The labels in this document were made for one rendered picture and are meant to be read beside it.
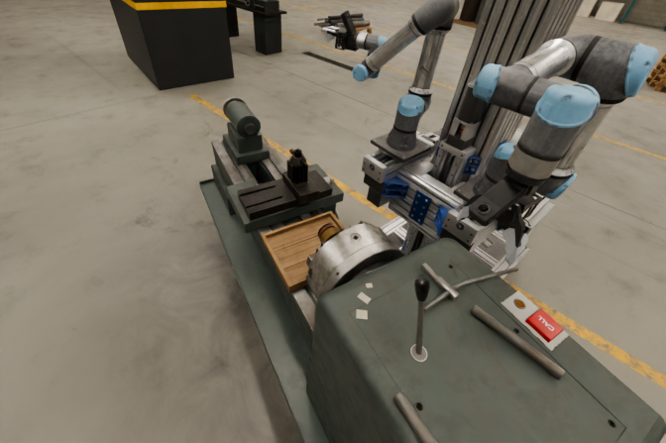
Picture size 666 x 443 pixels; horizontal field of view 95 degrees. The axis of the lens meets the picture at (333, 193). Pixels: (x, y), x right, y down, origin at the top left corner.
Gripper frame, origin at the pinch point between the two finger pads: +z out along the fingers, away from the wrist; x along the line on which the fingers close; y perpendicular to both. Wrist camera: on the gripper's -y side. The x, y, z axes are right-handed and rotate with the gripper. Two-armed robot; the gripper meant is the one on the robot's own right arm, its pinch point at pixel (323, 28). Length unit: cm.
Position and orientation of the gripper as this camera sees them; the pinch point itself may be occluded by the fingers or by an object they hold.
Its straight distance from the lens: 178.4
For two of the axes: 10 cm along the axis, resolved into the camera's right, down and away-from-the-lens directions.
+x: 4.8, -6.3, 6.1
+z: -8.8, -3.6, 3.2
